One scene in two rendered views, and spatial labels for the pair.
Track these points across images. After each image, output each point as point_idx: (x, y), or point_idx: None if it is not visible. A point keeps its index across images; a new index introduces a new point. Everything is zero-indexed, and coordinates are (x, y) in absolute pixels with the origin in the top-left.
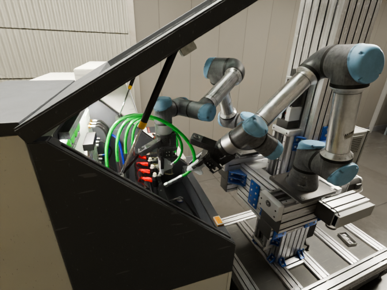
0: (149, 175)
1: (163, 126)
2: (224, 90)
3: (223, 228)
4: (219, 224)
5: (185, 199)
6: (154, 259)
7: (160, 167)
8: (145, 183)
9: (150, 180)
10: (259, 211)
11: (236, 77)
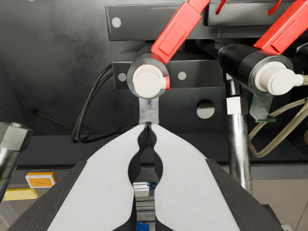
0: (299, 41)
1: None
2: None
3: (24, 179)
4: (27, 179)
5: (201, 120)
6: None
7: (63, 177)
8: (243, 14)
9: (158, 36)
10: (154, 206)
11: None
